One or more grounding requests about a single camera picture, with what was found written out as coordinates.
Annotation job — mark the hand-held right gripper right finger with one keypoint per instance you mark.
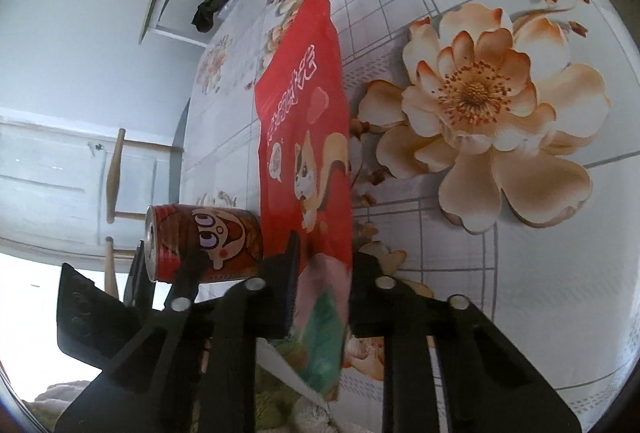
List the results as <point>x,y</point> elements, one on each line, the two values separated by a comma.
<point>365,303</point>

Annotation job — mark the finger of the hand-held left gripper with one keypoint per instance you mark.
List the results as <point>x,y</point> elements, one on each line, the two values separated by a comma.
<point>137,288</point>
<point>190,278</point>

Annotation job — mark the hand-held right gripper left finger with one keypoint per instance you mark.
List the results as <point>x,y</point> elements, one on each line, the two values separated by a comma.
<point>287,293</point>

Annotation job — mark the red drink can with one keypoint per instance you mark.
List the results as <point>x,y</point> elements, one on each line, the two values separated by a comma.
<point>225,233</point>

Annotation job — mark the red snack bag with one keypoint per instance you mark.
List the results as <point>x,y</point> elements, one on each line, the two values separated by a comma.
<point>305,113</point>

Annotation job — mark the wooden chair with dark seat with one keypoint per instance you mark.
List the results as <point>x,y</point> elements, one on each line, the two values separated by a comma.
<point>114,173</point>

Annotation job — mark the white door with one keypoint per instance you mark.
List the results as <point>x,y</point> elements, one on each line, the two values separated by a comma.
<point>50,183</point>

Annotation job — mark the floral tablecloth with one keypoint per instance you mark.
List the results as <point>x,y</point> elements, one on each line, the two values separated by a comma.
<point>500,263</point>

